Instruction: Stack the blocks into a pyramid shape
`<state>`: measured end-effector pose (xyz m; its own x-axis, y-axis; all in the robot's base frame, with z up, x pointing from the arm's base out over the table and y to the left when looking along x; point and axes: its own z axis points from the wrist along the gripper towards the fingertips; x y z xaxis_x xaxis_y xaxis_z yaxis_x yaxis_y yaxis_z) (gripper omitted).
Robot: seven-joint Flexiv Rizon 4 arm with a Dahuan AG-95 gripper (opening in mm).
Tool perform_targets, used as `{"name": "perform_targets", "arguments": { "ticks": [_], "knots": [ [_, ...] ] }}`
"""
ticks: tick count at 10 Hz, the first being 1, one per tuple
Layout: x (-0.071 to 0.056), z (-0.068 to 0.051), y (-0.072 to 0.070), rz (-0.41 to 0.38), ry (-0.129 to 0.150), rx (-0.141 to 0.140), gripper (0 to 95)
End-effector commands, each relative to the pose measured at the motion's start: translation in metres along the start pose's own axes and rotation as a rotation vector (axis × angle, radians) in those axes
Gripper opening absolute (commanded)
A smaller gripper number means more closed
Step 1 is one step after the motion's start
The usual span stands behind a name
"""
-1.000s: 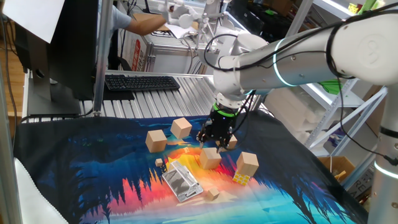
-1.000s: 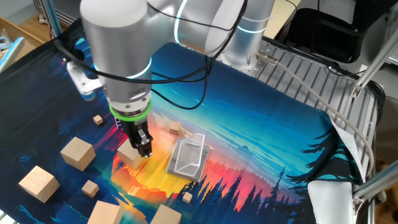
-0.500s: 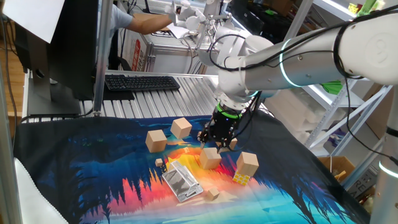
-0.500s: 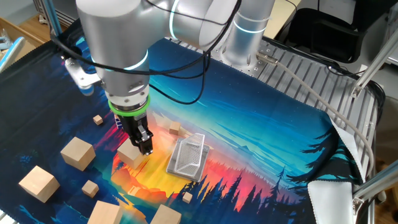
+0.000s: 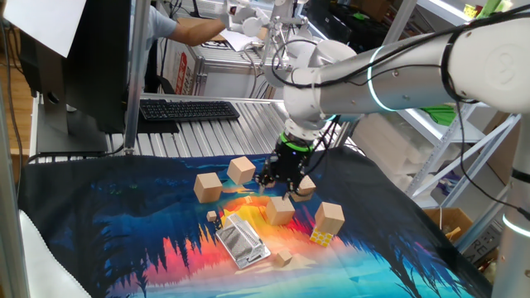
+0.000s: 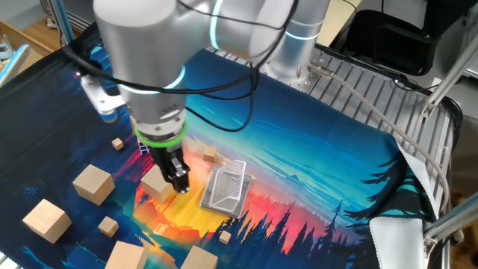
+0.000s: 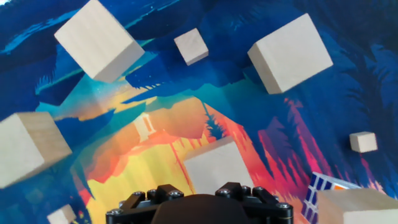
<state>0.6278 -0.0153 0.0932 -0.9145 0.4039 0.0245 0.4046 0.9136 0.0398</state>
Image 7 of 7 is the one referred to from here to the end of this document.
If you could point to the Rubik's cube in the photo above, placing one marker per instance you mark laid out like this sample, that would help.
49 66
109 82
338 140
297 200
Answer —
314 193

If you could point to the colourful forest print cloth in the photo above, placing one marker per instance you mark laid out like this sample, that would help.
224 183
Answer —
199 93

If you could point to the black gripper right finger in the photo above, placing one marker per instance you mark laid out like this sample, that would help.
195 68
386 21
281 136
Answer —
267 208

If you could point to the small wooden cube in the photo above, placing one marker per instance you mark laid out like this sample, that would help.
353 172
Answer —
363 142
191 46
62 216

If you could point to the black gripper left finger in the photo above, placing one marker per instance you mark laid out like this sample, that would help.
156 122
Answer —
136 205

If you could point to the large wooden cube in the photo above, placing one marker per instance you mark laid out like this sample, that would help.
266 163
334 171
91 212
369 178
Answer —
357 208
96 40
289 53
214 168
28 149

